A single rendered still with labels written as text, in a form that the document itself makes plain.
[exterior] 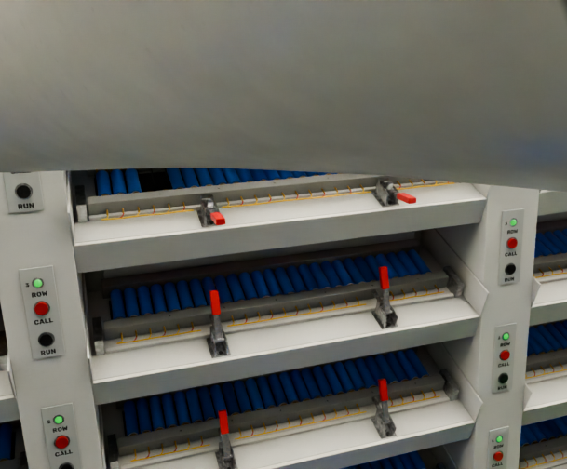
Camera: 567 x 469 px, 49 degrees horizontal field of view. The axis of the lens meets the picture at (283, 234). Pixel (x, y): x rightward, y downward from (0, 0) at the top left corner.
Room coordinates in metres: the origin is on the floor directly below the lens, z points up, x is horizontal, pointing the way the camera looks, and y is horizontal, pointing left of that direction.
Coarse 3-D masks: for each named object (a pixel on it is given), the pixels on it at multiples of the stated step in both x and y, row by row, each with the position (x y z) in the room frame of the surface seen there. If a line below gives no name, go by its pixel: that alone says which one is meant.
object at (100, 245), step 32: (416, 192) 0.93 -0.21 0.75; (448, 192) 0.94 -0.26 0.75; (480, 192) 0.94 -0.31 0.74; (96, 224) 0.80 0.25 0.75; (128, 224) 0.80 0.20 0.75; (160, 224) 0.81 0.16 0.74; (192, 224) 0.81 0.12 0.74; (224, 224) 0.82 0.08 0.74; (256, 224) 0.82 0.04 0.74; (288, 224) 0.84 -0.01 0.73; (320, 224) 0.85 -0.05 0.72; (352, 224) 0.87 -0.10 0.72; (384, 224) 0.89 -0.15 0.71; (416, 224) 0.90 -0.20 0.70; (448, 224) 0.92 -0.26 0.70; (96, 256) 0.77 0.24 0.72; (128, 256) 0.78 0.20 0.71; (160, 256) 0.79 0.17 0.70; (192, 256) 0.81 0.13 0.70
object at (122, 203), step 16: (320, 176) 0.91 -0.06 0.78; (336, 176) 0.91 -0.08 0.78; (352, 176) 0.91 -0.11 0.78; (368, 176) 0.92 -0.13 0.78; (384, 176) 0.92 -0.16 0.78; (144, 192) 0.84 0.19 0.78; (160, 192) 0.84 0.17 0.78; (176, 192) 0.84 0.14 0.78; (192, 192) 0.84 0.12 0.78; (208, 192) 0.85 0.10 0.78; (224, 192) 0.85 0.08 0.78; (240, 192) 0.86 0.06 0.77; (256, 192) 0.87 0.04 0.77; (272, 192) 0.88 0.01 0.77; (288, 192) 0.88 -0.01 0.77; (304, 192) 0.89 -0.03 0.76; (368, 192) 0.90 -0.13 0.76; (96, 208) 0.81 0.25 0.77; (112, 208) 0.81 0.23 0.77; (128, 208) 0.82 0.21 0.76; (144, 208) 0.83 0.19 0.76
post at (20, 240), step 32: (0, 192) 0.73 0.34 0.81; (64, 192) 0.75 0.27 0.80; (0, 224) 0.73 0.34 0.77; (32, 224) 0.74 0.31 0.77; (64, 224) 0.75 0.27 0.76; (0, 256) 0.73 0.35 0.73; (32, 256) 0.74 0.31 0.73; (64, 256) 0.75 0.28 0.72; (0, 288) 0.73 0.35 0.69; (64, 288) 0.75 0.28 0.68; (64, 320) 0.75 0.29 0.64; (32, 384) 0.73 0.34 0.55; (64, 384) 0.74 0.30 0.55; (32, 416) 0.73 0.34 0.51; (96, 416) 0.77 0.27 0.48; (32, 448) 0.73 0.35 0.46; (96, 448) 0.75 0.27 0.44
